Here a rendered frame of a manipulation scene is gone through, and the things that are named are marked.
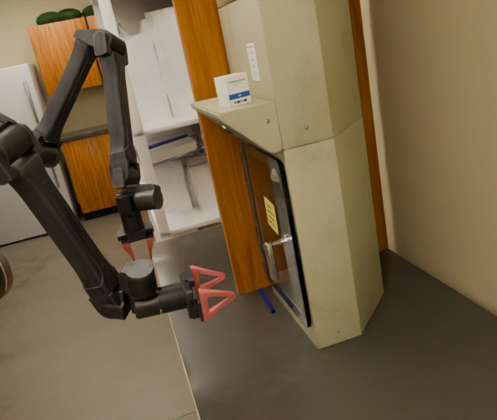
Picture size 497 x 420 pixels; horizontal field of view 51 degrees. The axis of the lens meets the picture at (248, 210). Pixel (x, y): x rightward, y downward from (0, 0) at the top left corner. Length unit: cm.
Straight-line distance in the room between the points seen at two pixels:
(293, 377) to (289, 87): 60
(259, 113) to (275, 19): 17
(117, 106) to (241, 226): 48
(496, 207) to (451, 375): 37
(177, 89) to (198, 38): 94
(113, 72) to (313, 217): 73
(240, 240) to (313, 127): 52
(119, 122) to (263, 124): 57
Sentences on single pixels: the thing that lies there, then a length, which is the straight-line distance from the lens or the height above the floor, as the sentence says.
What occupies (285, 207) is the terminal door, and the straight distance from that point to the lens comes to 108.
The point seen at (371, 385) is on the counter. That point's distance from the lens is 112.
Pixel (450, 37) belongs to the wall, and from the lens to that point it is 126.
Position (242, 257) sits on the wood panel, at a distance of 148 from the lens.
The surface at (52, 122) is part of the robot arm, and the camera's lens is 162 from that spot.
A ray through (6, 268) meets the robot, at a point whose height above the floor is 114.
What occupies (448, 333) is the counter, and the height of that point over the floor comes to 94.
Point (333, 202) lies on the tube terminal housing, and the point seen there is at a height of 127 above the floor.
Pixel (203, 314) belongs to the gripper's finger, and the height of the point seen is 113.
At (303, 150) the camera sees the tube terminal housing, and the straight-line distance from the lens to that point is 106.
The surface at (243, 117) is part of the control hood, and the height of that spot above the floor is 149.
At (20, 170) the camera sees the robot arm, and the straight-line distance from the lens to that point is 100.
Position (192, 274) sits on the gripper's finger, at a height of 118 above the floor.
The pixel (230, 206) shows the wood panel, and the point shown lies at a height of 121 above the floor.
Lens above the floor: 164
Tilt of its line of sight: 18 degrees down
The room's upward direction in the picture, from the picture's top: 12 degrees counter-clockwise
